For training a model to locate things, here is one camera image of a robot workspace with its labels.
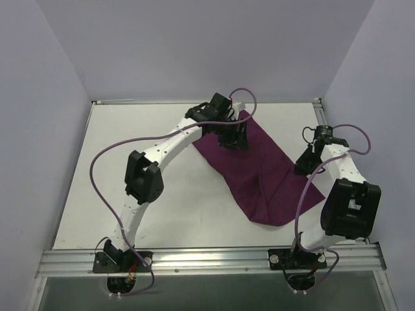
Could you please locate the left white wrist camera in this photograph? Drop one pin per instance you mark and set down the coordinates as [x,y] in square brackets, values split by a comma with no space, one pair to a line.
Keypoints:
[238,106]

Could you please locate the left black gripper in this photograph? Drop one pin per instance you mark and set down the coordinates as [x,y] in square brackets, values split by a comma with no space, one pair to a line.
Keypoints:
[232,137]

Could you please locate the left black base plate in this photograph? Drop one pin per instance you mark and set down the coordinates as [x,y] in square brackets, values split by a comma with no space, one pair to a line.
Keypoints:
[128,262]

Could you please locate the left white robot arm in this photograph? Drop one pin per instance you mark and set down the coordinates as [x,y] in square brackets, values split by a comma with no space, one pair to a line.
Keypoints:
[143,178]

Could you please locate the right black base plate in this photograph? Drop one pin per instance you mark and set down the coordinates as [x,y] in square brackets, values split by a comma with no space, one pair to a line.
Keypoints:
[286,259]

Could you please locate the front aluminium rail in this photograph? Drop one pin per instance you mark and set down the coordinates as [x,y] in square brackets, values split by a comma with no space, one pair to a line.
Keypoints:
[205,261]

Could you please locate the purple surgical cloth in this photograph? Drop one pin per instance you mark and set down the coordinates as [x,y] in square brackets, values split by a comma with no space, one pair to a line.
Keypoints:
[261,180]

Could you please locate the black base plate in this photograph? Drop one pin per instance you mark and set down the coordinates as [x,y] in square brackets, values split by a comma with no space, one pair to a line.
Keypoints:
[128,262]
[286,259]

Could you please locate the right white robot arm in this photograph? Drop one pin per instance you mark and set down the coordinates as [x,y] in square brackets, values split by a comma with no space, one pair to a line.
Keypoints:
[351,206]

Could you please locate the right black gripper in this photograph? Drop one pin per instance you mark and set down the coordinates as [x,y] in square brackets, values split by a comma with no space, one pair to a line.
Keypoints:
[307,159]

